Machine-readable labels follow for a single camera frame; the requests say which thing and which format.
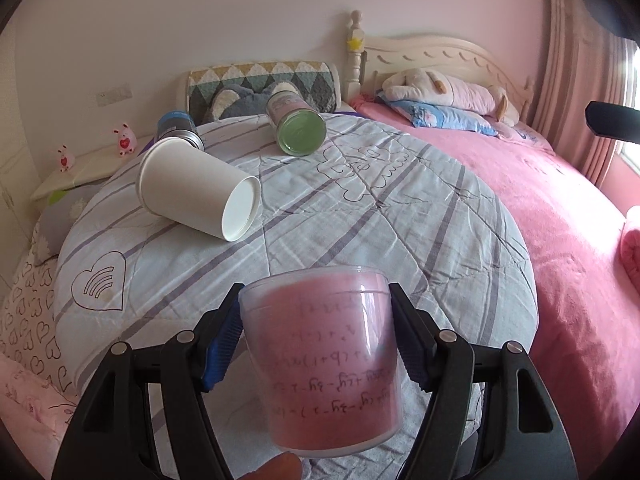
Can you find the pink curtain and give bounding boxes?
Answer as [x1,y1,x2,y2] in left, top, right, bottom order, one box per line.
[533,0,637,188]

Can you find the cream wooden bed headboard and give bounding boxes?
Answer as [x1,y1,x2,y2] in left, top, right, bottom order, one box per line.
[341,10,535,120]

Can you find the grey cat plush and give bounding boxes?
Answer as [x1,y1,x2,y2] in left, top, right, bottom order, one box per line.
[204,81,299,122]

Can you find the person's hand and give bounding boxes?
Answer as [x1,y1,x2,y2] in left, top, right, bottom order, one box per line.
[240,452,303,480]

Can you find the pink bed blanket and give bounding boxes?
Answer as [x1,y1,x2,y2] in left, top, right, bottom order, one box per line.
[350,96,639,479]

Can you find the pink rabbit figurine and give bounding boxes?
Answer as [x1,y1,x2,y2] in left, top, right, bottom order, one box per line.
[113,124,138,157]
[58,144,76,172]

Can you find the white paper cup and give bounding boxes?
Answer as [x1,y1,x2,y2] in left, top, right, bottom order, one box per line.
[136,136,262,242]

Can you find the right pink rabbit figurine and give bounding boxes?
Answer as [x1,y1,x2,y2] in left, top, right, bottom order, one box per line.
[113,124,138,157]

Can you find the white wall socket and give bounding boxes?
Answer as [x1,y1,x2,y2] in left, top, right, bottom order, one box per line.
[96,84,132,107]

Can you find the left pink rabbit figurine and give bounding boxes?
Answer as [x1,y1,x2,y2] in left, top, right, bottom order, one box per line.
[58,144,76,172]

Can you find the blue silver can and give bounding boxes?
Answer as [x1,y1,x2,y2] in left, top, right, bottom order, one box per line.
[154,110,205,151]

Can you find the white pink plush pig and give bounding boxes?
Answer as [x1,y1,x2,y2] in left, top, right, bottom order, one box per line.
[382,68,520,127]

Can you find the pink plastic cup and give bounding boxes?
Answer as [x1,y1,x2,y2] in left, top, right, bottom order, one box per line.
[239,266,402,457]

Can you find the heart pattern sheet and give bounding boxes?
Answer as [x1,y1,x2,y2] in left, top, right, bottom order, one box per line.
[1,224,76,399]

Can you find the blue cartoon pillow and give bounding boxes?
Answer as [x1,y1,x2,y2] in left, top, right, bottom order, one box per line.
[378,98,498,136]

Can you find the green pink cup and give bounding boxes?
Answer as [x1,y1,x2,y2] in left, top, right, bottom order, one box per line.
[266,90,326,156]

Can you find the striped quilt table cover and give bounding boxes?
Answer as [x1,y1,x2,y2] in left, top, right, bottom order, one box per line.
[47,115,538,390]

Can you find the grey sun pattern cushion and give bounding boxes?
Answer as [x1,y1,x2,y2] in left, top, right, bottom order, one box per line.
[32,183,102,266]

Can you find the diamond pattern quilted headboard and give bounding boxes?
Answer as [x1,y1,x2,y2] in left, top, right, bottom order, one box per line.
[177,60,343,126]

